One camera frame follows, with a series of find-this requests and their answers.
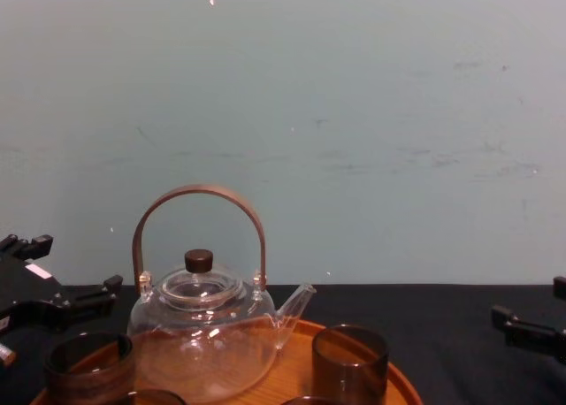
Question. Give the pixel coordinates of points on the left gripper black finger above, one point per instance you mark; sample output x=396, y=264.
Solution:
x=95, y=301
x=37, y=246

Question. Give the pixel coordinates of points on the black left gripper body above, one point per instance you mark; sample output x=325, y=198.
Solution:
x=24, y=288

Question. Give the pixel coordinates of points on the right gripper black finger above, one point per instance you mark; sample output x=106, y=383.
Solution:
x=530, y=334
x=560, y=288

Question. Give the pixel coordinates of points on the round wooden tray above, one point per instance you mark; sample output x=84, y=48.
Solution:
x=297, y=356

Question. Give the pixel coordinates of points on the brown tinted glass cup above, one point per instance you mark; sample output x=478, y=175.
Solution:
x=311, y=401
x=88, y=378
x=349, y=369
x=155, y=398

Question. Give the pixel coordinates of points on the black table cloth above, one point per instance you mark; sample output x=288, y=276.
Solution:
x=451, y=361

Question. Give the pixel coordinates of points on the glass teapot lid dark knob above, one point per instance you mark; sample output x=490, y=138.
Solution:
x=199, y=285

